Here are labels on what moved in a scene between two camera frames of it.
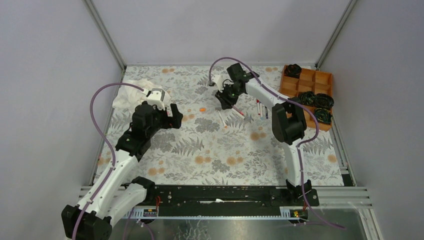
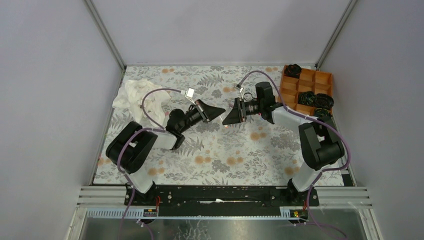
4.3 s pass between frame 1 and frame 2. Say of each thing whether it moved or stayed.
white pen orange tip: stayed
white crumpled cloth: stayed
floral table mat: stayed
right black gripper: moved
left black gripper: moved
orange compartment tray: stayed
